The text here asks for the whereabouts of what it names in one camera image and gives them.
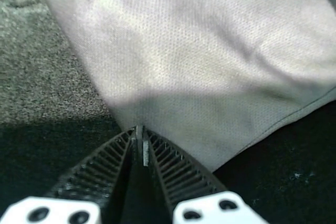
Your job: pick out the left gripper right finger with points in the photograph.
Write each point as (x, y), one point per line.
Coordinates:
(183, 171)

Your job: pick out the white mesh shirt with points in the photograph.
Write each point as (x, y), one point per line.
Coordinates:
(183, 51)

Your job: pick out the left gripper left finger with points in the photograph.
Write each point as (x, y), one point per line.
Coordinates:
(92, 174)

